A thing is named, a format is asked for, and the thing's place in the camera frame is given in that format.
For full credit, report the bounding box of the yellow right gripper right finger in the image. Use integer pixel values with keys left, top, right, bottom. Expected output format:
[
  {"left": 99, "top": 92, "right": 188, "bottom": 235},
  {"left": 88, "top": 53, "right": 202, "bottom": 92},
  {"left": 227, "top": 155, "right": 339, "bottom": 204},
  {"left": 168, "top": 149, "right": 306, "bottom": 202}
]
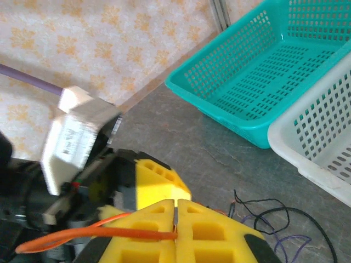
[{"left": 177, "top": 198, "right": 283, "bottom": 263}]

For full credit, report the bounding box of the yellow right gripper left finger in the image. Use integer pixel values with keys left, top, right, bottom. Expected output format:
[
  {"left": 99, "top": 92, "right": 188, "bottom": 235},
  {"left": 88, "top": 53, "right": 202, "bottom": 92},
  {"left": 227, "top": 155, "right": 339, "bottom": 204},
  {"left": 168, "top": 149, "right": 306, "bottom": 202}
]
[{"left": 73, "top": 198, "right": 178, "bottom": 263}]

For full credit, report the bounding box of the thin orange cable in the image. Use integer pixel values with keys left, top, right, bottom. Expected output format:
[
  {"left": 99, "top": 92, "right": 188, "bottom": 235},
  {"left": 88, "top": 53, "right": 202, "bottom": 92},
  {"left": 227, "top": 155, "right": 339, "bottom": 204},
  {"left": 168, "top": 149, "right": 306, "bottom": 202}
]
[{"left": 15, "top": 212, "right": 179, "bottom": 254}]

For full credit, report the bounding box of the thin purple cable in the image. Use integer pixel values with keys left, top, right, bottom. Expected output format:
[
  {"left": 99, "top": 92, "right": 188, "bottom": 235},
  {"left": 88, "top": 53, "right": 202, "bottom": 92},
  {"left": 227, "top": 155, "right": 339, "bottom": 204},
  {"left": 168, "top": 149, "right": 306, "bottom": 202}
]
[{"left": 241, "top": 214, "right": 313, "bottom": 263}]

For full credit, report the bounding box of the teal perforated plastic basket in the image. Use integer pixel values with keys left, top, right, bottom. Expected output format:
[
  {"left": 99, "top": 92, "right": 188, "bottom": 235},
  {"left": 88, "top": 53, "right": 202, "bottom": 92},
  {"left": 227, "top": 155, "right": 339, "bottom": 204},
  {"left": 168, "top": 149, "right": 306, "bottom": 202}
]
[{"left": 164, "top": 0, "right": 351, "bottom": 150}]

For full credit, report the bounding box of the white perforated plastic basket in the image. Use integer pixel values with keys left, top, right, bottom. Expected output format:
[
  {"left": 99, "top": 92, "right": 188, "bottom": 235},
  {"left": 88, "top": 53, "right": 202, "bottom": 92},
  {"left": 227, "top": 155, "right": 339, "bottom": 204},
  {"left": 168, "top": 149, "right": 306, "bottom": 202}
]
[{"left": 267, "top": 50, "right": 351, "bottom": 209}]

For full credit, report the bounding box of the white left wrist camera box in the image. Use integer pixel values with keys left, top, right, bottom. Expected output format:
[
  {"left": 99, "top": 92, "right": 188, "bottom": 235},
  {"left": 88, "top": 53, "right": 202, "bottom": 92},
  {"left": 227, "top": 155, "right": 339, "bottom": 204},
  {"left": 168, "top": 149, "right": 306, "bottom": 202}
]
[{"left": 41, "top": 85, "right": 123, "bottom": 196}]

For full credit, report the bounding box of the thin black cable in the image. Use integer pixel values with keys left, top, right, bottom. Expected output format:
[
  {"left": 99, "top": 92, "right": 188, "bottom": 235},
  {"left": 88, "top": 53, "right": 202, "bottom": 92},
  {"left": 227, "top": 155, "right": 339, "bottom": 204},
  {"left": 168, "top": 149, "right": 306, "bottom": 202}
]
[{"left": 232, "top": 188, "right": 291, "bottom": 236}]

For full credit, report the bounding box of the thick black cable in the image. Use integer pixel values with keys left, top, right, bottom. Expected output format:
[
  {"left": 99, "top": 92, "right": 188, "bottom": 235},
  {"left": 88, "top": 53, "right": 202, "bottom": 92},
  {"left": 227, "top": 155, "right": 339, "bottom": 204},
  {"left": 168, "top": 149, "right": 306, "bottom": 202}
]
[{"left": 253, "top": 207, "right": 338, "bottom": 263}]

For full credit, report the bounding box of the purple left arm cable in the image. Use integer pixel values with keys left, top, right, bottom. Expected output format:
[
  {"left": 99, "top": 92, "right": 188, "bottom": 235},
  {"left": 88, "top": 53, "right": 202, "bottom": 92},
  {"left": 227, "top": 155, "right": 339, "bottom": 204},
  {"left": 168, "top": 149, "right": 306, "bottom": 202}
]
[{"left": 0, "top": 63, "right": 64, "bottom": 96}]

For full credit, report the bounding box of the aluminium frame post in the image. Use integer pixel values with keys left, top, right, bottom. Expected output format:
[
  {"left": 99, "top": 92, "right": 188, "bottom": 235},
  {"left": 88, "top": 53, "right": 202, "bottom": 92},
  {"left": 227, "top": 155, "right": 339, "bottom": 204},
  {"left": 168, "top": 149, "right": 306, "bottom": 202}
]
[{"left": 210, "top": 0, "right": 233, "bottom": 32}]

